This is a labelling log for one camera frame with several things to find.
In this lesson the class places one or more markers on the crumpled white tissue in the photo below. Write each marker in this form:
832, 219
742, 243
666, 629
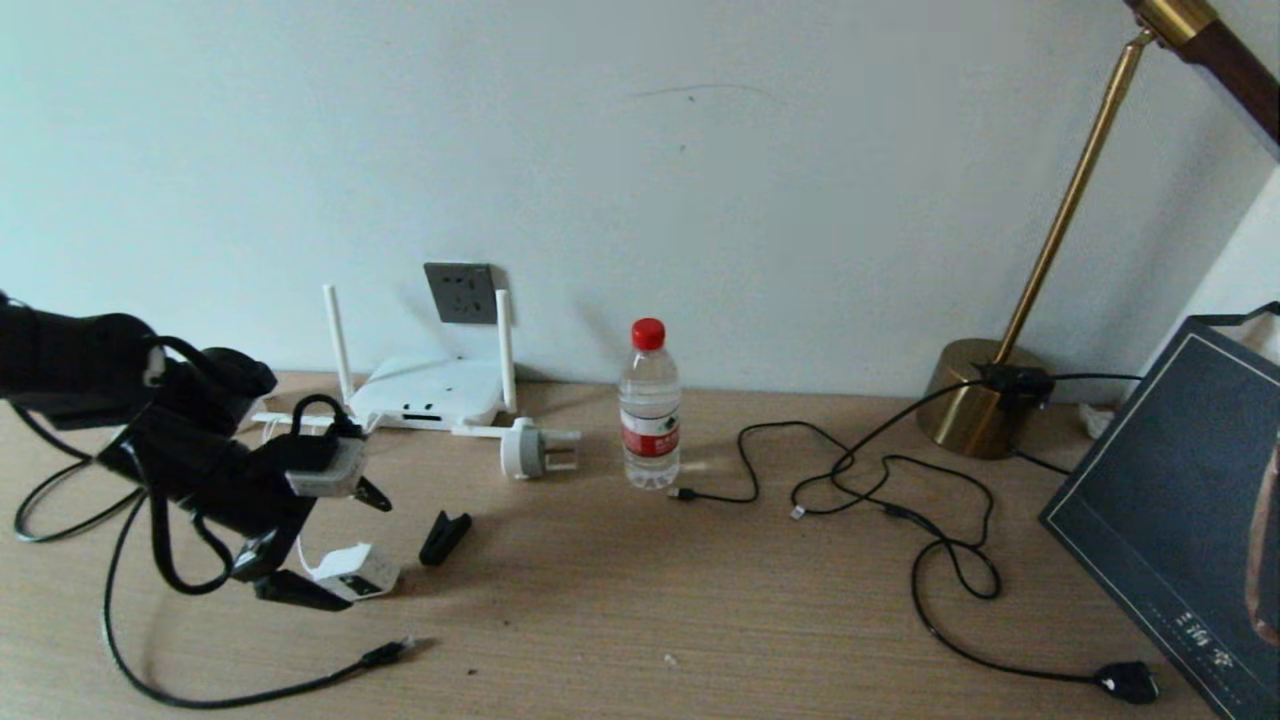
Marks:
1095, 420

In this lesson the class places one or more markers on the clear water bottle red cap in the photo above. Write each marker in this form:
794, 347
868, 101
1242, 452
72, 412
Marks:
650, 420

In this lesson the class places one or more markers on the white power adapter with cable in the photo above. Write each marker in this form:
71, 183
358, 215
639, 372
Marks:
362, 575

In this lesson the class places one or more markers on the small black plastic clip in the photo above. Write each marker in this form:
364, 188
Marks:
445, 537

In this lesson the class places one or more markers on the white round plug adapter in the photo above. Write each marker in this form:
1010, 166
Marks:
522, 450

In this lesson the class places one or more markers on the white wifi router with antennas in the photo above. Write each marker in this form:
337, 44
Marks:
430, 392

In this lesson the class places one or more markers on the brass desk lamp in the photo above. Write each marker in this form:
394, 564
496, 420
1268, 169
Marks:
975, 410

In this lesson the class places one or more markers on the grey wall socket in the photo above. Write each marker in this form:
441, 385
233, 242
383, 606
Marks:
461, 293

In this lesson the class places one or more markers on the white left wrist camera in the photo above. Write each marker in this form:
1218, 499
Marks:
330, 475

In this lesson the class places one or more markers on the dark teal paper bag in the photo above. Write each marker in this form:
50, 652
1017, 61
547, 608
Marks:
1170, 500

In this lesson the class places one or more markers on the black block on lamp base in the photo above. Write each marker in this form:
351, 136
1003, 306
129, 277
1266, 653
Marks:
1014, 383

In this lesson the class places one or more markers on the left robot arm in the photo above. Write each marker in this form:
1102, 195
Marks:
70, 360

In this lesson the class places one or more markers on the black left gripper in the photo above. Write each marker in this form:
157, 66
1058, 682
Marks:
250, 490

